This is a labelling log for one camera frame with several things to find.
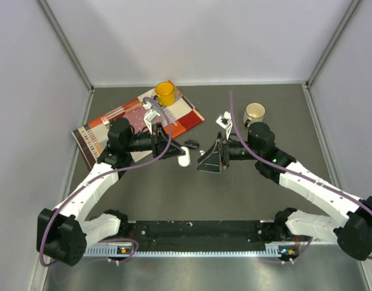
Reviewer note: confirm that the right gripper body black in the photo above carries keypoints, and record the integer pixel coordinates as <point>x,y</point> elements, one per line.
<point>225,152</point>

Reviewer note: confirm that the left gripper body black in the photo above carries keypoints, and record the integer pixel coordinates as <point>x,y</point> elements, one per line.
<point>157,145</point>

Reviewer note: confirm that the white earbud charging case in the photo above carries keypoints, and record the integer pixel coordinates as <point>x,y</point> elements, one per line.
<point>185,159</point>

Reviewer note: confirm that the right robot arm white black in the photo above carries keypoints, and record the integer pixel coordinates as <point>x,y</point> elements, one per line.
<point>347,221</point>

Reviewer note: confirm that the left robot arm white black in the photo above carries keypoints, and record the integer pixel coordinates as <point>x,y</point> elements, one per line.
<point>65,232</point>

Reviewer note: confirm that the patterned orange placemat cloth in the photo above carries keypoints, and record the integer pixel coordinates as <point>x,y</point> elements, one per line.
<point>92,136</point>

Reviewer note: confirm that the pink dotted plate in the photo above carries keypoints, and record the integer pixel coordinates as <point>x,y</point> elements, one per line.
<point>136,118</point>

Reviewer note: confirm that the cream enamel mug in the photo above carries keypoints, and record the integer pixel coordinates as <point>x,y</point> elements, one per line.
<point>254,112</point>

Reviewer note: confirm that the yellow mug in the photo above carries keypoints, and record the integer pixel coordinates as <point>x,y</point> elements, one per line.
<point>165,92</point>

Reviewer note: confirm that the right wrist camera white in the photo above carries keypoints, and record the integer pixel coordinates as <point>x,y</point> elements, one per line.
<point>225,122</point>

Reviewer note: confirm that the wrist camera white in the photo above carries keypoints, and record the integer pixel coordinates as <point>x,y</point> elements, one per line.
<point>225,122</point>
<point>151,115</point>

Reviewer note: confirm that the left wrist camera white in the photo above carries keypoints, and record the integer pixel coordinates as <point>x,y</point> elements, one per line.
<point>151,115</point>

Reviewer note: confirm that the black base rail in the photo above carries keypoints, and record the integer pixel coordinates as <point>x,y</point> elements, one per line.
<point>201,236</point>

